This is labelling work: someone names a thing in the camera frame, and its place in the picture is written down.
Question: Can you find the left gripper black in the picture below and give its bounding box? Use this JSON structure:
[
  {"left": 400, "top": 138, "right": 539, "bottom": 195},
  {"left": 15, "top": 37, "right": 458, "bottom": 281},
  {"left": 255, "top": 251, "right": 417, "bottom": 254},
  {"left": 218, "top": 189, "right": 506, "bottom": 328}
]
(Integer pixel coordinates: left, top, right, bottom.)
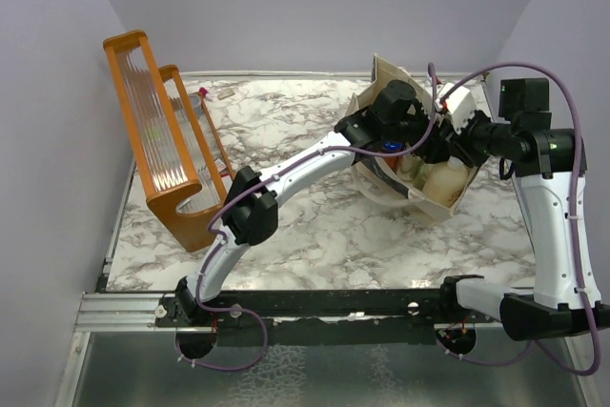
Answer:
[{"left": 383, "top": 103, "right": 458, "bottom": 164}]

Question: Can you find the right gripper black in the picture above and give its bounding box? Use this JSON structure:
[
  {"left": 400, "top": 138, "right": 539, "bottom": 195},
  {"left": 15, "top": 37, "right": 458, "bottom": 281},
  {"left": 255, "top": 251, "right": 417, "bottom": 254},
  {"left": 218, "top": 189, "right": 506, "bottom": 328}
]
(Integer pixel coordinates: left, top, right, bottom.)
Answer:
[{"left": 441, "top": 104, "right": 515, "bottom": 166}]

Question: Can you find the green bottle cream lid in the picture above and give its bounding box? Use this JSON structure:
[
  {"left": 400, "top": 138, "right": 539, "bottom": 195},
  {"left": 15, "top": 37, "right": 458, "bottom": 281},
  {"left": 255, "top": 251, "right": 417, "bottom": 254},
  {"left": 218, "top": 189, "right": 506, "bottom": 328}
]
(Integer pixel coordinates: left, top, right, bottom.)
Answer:
[{"left": 396, "top": 154, "right": 423, "bottom": 181}]

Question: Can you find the beige pump lotion bottle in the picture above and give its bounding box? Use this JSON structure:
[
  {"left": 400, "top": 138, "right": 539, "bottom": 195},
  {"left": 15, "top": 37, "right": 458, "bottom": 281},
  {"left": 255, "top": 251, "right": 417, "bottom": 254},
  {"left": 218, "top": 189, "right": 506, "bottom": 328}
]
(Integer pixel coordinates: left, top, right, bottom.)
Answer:
[{"left": 422, "top": 156, "right": 469, "bottom": 208}]

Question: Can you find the beige canvas tote bag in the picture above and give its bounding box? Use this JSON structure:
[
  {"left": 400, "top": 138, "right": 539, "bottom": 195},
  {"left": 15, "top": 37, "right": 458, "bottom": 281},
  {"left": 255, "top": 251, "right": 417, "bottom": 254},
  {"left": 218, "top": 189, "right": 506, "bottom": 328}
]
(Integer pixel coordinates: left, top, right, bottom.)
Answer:
[{"left": 346, "top": 54, "right": 479, "bottom": 225}]

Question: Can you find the orange bottle blue cap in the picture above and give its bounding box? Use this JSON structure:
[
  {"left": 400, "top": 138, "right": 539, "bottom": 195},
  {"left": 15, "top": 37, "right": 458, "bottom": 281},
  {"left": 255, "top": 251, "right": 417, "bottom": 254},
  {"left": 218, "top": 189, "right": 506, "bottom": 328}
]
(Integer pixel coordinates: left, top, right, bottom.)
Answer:
[{"left": 381, "top": 141, "right": 404, "bottom": 153}]

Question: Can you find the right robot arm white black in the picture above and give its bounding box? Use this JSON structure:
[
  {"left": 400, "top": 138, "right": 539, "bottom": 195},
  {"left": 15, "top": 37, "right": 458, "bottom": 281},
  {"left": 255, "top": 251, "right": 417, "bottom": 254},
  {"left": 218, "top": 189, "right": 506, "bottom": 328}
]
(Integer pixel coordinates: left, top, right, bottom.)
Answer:
[{"left": 437, "top": 78, "right": 609, "bottom": 341}]

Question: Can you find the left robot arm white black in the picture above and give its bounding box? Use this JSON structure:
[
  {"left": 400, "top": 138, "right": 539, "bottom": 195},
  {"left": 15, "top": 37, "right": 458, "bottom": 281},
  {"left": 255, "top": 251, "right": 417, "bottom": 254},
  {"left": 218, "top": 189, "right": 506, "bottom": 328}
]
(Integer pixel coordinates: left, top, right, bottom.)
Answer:
[{"left": 176, "top": 80, "right": 446, "bottom": 326}]

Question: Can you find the small pink white tube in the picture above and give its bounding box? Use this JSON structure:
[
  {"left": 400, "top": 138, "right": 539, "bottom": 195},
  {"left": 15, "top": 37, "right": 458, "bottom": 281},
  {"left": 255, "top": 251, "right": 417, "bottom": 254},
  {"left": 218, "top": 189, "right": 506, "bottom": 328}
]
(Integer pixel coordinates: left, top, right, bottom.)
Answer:
[{"left": 198, "top": 87, "right": 211, "bottom": 98}]

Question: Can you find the grey tape roll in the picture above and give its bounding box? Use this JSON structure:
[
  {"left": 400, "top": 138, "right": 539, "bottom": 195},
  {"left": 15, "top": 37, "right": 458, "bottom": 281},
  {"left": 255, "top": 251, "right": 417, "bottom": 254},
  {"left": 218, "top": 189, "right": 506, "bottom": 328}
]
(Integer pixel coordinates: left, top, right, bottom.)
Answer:
[{"left": 189, "top": 93, "right": 205, "bottom": 117}]

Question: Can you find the short orange wooden rack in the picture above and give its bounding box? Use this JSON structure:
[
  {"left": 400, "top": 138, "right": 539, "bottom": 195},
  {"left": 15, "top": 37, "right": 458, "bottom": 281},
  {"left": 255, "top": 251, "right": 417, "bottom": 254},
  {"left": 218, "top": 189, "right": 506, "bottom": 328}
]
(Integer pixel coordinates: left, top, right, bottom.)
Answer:
[{"left": 156, "top": 64, "right": 234, "bottom": 179}]

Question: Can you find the tall orange wooden rack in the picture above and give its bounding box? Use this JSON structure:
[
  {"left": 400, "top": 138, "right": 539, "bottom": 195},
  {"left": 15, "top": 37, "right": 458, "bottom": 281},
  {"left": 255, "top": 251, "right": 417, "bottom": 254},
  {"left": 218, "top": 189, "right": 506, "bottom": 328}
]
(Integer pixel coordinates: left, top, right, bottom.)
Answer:
[{"left": 103, "top": 30, "right": 233, "bottom": 252}]

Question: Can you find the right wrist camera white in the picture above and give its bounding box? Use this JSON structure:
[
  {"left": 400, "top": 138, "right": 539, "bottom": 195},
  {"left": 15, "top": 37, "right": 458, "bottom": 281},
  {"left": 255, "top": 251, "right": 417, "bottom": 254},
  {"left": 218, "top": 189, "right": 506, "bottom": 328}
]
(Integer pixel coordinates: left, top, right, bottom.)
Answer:
[{"left": 435, "top": 83, "right": 477, "bottom": 134}]

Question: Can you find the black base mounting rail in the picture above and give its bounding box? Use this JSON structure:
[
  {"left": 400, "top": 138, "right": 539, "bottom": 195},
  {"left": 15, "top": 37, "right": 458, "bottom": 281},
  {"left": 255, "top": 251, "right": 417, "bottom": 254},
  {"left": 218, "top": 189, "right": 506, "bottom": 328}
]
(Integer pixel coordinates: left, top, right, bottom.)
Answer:
[{"left": 155, "top": 289, "right": 490, "bottom": 346}]

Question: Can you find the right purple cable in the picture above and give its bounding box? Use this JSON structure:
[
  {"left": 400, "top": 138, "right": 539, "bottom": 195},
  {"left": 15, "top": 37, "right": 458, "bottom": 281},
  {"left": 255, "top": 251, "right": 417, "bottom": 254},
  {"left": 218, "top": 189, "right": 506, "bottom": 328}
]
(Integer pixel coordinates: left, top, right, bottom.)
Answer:
[{"left": 437, "top": 61, "right": 602, "bottom": 376}]

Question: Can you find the aluminium frame rail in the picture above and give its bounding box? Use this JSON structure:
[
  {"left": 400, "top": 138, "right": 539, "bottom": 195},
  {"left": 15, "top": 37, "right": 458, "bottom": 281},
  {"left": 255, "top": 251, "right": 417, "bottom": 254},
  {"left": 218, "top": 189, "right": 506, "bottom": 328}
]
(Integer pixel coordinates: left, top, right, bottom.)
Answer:
[{"left": 73, "top": 290, "right": 580, "bottom": 335}]

